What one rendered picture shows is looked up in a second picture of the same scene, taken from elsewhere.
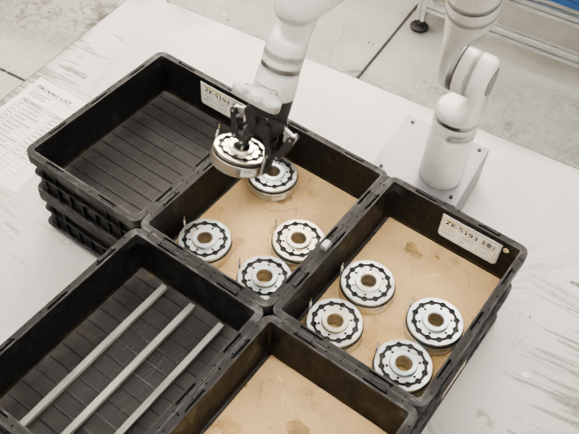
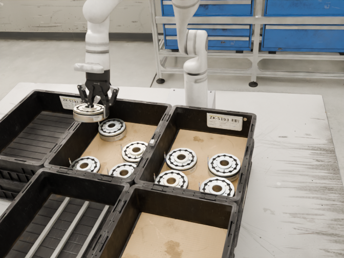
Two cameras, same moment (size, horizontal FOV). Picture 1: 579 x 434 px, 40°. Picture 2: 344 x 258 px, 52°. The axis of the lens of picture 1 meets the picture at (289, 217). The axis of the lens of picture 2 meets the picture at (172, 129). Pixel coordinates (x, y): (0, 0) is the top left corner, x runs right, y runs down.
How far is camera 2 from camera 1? 0.40 m
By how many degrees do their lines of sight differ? 15
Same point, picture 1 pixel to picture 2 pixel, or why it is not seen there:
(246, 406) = (137, 243)
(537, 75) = (219, 84)
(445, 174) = (199, 102)
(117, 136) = (21, 137)
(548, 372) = (288, 178)
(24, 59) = not seen: outside the picture
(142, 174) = (40, 150)
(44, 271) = not seen: outside the picture
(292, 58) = (102, 42)
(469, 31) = (188, 9)
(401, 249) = (192, 140)
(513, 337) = (263, 169)
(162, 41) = not seen: hidden behind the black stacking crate
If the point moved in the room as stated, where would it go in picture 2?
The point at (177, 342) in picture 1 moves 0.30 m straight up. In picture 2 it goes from (84, 224) to (56, 145)
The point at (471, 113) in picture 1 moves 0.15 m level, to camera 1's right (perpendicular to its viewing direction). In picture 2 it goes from (202, 61) to (240, 54)
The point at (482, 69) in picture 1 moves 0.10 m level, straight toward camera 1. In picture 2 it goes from (200, 36) to (201, 48)
